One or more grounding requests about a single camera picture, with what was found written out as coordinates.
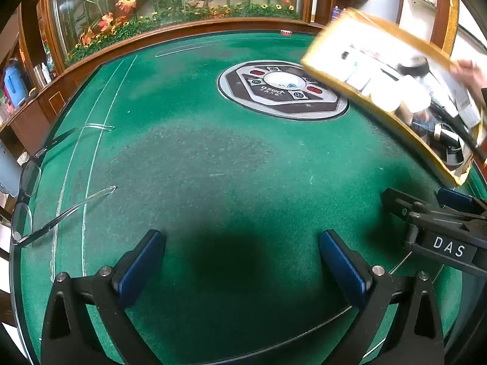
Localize clear frame eyeglasses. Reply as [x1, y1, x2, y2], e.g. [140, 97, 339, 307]
[9, 123, 117, 246]

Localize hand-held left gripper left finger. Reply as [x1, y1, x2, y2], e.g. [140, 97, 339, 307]
[40, 229, 168, 365]

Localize white cardboard box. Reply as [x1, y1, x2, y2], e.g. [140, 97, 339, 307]
[342, 64, 375, 92]

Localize wooden display shelf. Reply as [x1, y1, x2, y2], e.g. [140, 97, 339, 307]
[0, 4, 58, 130]

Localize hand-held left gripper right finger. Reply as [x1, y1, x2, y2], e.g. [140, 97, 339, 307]
[319, 229, 446, 365]

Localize black silver cylinder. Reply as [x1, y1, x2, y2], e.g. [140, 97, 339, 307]
[437, 123, 464, 150]

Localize black round lid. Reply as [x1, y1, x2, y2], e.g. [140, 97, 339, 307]
[398, 55, 431, 79]

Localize wooden arch frame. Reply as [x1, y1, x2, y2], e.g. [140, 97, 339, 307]
[430, 0, 461, 57]

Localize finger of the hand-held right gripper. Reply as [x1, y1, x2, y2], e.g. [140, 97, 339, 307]
[381, 187, 423, 221]
[437, 187, 487, 217]

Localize blue thermos jug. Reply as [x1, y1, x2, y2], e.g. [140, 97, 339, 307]
[4, 59, 29, 107]

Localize grey table control panel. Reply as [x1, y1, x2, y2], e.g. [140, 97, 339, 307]
[218, 61, 350, 121]

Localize white foam box yellow tape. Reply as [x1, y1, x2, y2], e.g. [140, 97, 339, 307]
[300, 8, 487, 188]

